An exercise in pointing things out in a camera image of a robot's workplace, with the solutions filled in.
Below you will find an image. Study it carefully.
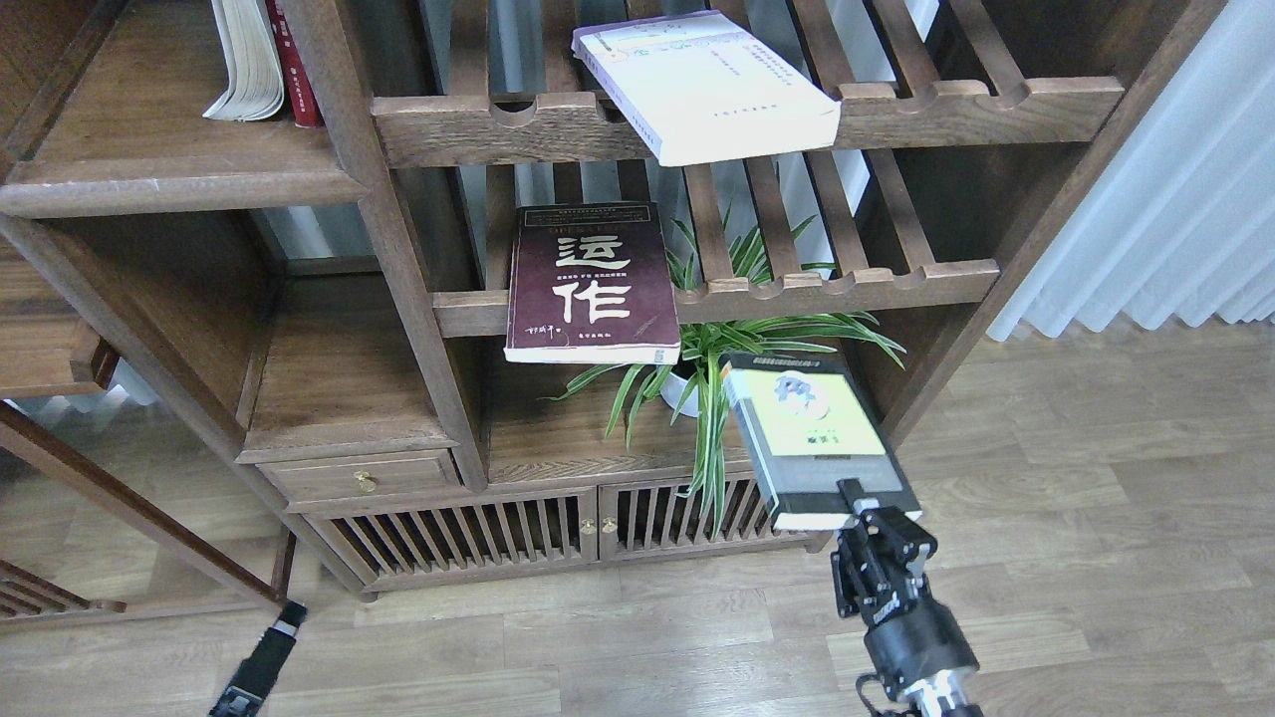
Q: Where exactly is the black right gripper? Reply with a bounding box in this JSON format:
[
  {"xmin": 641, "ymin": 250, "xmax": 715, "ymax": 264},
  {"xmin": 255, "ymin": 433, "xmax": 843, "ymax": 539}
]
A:
[{"xmin": 833, "ymin": 478, "xmax": 979, "ymax": 703}]

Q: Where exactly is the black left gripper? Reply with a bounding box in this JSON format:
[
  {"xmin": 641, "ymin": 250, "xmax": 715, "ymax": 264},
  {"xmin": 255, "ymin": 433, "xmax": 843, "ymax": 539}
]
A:
[{"xmin": 207, "ymin": 600, "xmax": 307, "ymax": 716}]

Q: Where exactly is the white paperback book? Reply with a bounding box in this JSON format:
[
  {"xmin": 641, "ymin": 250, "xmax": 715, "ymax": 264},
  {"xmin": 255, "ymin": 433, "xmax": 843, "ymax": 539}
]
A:
[{"xmin": 571, "ymin": 10, "xmax": 842, "ymax": 166}]

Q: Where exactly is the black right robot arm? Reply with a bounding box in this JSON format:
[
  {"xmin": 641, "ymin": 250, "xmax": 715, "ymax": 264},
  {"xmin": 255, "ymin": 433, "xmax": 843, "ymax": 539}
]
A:
[{"xmin": 833, "ymin": 478, "xmax": 982, "ymax": 716}]

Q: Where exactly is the brass drawer knob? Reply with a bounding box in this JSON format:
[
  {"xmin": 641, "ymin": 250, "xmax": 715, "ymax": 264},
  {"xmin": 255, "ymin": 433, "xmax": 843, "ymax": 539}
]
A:
[{"xmin": 354, "ymin": 471, "xmax": 379, "ymax": 492}]

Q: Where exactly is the green spider plant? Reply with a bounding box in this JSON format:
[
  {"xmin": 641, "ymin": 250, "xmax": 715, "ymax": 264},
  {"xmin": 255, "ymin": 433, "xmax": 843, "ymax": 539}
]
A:
[{"xmin": 550, "ymin": 219, "xmax": 907, "ymax": 528}]

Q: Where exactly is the white plant pot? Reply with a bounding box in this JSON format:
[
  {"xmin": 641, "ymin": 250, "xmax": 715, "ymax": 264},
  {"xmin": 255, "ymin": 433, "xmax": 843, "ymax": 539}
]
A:
[{"xmin": 659, "ymin": 361, "xmax": 731, "ymax": 418}]

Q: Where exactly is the dark red book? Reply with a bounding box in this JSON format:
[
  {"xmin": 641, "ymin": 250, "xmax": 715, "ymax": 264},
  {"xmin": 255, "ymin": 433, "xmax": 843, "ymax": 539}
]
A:
[{"xmin": 504, "ymin": 202, "xmax": 681, "ymax": 364}]

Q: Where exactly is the dark wooden bookshelf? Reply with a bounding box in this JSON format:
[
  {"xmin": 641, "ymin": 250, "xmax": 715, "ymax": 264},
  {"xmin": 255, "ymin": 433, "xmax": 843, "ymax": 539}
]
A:
[{"xmin": 3, "ymin": 1, "xmax": 1224, "ymax": 595}]

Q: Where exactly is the white curtain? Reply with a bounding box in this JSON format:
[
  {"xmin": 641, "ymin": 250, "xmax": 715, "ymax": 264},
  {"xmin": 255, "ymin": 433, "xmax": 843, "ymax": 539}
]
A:
[{"xmin": 987, "ymin": 1, "xmax": 1274, "ymax": 341}]

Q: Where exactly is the red spine upright book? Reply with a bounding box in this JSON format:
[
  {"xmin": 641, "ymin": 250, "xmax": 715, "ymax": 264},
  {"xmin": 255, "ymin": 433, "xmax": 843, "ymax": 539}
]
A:
[{"xmin": 265, "ymin": 1, "xmax": 323, "ymax": 128}]

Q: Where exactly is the cream paged upright book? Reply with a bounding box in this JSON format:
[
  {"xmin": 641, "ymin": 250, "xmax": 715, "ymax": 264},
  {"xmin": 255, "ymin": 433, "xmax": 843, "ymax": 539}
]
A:
[{"xmin": 203, "ymin": 1, "xmax": 284, "ymax": 121}]

